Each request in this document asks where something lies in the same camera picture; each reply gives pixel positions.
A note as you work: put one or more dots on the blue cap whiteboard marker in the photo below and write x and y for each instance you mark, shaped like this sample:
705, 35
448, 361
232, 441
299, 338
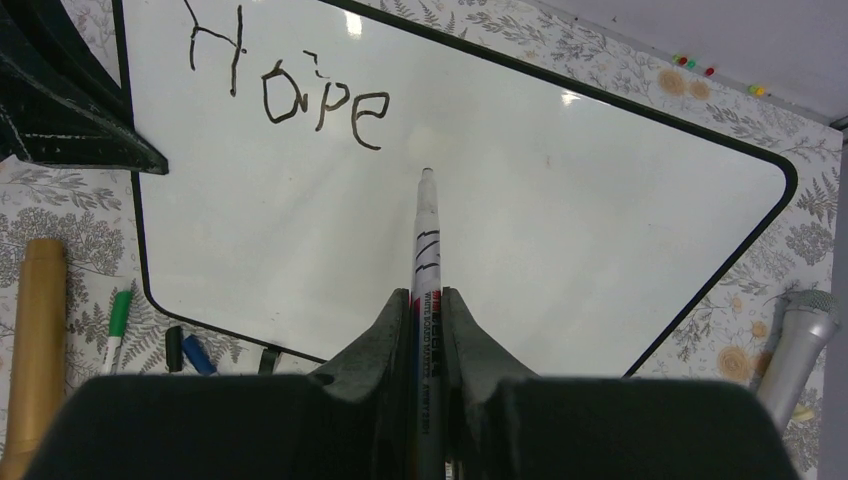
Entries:
197, 356

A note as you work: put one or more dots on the floral patterned table mat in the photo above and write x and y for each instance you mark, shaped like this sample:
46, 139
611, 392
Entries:
269, 426

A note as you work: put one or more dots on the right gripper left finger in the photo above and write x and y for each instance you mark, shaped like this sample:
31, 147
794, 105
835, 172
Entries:
368, 385

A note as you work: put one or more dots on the black cap whiteboard marker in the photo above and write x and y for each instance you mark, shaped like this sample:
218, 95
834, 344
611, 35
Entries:
428, 341

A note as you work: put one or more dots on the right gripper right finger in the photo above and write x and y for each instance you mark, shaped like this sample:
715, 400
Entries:
475, 365

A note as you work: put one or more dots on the white whiteboard black frame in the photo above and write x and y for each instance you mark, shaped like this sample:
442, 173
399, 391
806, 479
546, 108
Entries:
579, 227

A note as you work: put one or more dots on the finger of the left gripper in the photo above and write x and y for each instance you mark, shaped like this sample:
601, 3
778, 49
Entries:
59, 106

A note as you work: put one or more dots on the silver grey microphone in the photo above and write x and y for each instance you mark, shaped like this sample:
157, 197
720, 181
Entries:
810, 320

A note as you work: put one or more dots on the black marker cap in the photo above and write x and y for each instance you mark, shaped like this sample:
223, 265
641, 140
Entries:
173, 349

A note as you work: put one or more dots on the green cap whiteboard marker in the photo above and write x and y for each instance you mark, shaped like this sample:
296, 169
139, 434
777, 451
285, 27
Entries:
116, 328

